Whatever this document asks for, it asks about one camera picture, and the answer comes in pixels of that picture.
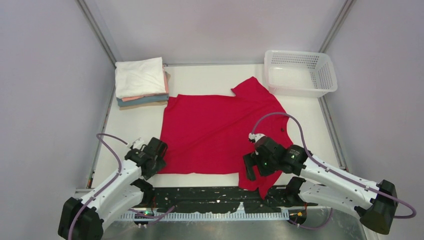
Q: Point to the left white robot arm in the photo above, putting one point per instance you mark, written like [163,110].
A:
[87,217]

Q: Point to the aluminium front rail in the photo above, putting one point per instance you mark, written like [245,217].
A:
[310,194]

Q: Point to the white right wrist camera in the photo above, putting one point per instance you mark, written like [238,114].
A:
[255,137]

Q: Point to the blue folded t shirt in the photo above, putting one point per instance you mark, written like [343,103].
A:
[142,100]

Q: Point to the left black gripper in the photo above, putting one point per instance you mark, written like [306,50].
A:
[154,166]

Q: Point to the red t shirt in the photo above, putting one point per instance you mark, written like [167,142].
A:
[209,134]

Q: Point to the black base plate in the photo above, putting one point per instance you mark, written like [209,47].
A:
[219,200]

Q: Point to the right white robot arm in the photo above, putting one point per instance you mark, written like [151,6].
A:
[316,182]

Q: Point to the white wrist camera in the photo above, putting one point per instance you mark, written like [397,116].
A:
[255,137]
[136,144]

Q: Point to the tan folded t shirt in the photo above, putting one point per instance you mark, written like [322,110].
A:
[160,103]

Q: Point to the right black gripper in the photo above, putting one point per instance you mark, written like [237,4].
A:
[251,162]

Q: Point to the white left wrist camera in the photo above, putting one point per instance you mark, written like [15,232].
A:
[136,144]

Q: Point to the white plastic basket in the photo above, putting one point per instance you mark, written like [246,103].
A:
[299,73]

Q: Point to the white folded t shirt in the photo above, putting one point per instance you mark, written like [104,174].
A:
[139,78]

